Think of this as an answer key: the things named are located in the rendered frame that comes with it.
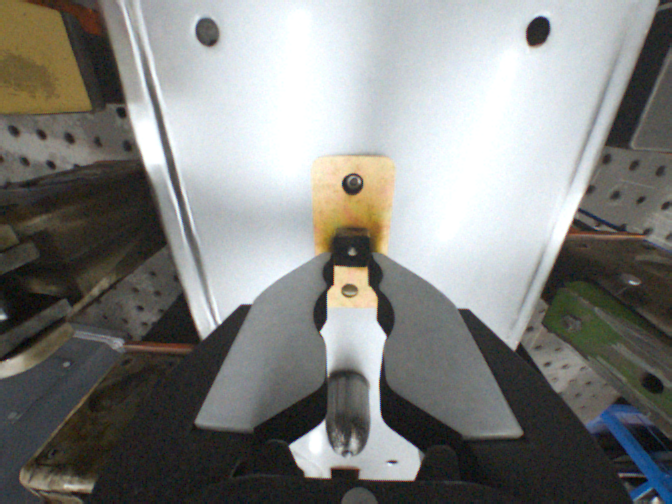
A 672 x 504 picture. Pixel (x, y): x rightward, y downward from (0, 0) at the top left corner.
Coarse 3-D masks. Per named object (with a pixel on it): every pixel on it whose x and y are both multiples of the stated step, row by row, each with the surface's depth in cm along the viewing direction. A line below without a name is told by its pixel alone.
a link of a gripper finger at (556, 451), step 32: (480, 320) 8; (512, 352) 7; (512, 384) 6; (544, 384) 6; (544, 416) 5; (576, 416) 5; (480, 448) 5; (512, 448) 5; (544, 448) 5; (576, 448) 5; (480, 480) 5; (512, 480) 4; (544, 480) 4; (576, 480) 4; (608, 480) 4
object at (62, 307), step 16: (0, 256) 9; (16, 256) 9; (32, 256) 10; (0, 272) 9; (32, 304) 11; (48, 304) 11; (64, 304) 11; (16, 320) 10; (32, 320) 10; (48, 320) 11; (0, 336) 9; (16, 336) 10; (32, 336) 10; (0, 352) 9
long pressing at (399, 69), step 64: (128, 0) 10; (192, 0) 10; (256, 0) 10; (320, 0) 10; (384, 0) 10; (448, 0) 9; (512, 0) 9; (576, 0) 9; (640, 0) 9; (128, 64) 10; (192, 64) 11; (256, 64) 11; (320, 64) 11; (384, 64) 10; (448, 64) 10; (512, 64) 10; (576, 64) 10; (192, 128) 12; (256, 128) 12; (320, 128) 12; (384, 128) 12; (448, 128) 11; (512, 128) 11; (576, 128) 11; (192, 192) 13; (256, 192) 13; (448, 192) 13; (512, 192) 13; (576, 192) 13; (192, 256) 15; (256, 256) 15; (448, 256) 15; (512, 256) 14; (512, 320) 16; (320, 448) 25; (384, 448) 25
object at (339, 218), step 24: (312, 168) 12; (336, 168) 12; (360, 168) 12; (384, 168) 12; (312, 192) 12; (336, 192) 12; (360, 192) 12; (384, 192) 12; (336, 216) 13; (360, 216) 13; (384, 216) 13; (336, 240) 12; (360, 240) 12; (384, 240) 13; (336, 264) 13; (360, 264) 13; (336, 288) 15; (360, 288) 15
